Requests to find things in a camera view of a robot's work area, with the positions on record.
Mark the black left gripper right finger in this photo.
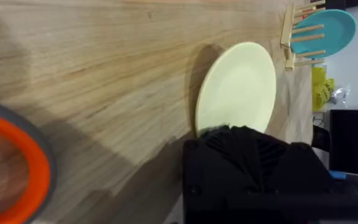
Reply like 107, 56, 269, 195
231, 125, 334, 194

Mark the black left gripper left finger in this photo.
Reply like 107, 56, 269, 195
183, 124, 264, 196

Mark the wooden peg rack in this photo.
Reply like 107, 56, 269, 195
279, 0, 326, 71

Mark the small black object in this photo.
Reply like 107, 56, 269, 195
310, 124, 331, 152

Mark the black box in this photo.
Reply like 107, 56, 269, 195
329, 109, 358, 178

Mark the pale yellow plate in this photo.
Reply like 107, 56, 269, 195
194, 41, 277, 138

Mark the yellow plastic bag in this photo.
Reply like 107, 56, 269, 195
311, 66, 336, 113

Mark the crinkled silver foil wrapper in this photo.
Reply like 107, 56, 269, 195
329, 87, 351, 105

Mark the teal plate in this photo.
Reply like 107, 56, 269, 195
290, 9, 357, 59

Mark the orange plate with grey rim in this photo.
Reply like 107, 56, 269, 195
0, 97, 57, 224

